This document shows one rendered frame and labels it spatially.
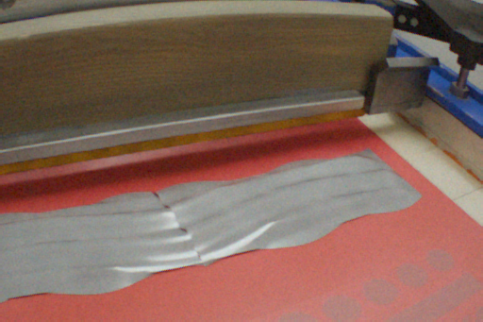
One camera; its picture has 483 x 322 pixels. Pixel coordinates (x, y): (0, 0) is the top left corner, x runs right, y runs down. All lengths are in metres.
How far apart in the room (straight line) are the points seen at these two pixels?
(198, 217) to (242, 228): 0.03
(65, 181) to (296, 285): 0.16
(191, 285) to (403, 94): 0.26
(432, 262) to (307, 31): 0.18
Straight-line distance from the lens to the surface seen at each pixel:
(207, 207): 0.34
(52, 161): 0.36
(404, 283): 0.33
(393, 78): 0.45
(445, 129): 0.48
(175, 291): 0.29
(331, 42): 0.40
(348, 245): 0.34
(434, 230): 0.38
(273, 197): 0.35
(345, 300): 0.30
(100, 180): 0.36
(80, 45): 0.31
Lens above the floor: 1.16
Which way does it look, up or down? 30 degrees down
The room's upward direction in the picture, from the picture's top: 10 degrees clockwise
